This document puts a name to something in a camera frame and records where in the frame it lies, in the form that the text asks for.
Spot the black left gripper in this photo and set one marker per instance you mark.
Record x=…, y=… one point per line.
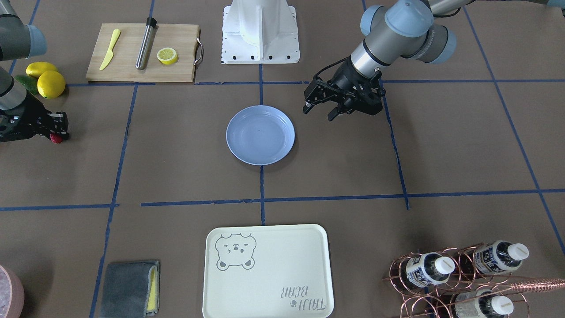
x=343, y=80

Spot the grey folded cloth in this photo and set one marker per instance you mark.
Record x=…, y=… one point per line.
x=131, y=289

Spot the yellow lemon small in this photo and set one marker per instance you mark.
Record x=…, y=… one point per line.
x=36, y=69

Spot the dark tea bottle one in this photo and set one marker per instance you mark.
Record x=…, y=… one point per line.
x=428, y=269

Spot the lemon half slice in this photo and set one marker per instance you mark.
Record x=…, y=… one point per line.
x=167, y=56

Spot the yellow plastic knife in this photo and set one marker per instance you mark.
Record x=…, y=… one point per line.
x=109, y=53

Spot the dark tea bottle three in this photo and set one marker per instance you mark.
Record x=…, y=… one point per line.
x=483, y=303

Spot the cream bear tray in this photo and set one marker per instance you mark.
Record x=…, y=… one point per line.
x=280, y=271

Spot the red strawberry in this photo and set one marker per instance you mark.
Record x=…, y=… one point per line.
x=55, y=138

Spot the steel muddler rod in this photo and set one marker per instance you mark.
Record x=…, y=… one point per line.
x=148, y=37

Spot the yellow lemon large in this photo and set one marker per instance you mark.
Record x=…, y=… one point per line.
x=51, y=84

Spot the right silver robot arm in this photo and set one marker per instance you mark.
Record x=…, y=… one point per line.
x=18, y=40

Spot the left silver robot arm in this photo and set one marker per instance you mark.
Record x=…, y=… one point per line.
x=405, y=30

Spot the copper wire bottle rack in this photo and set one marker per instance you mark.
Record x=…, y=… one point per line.
x=435, y=301

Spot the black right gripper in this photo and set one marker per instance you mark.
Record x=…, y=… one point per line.
x=21, y=115

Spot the dark tea bottle two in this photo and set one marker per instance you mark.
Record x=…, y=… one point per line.
x=500, y=257

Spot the pink bowl of ice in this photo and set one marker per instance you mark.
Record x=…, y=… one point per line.
x=12, y=294

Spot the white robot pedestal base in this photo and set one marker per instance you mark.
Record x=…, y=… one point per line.
x=259, y=32

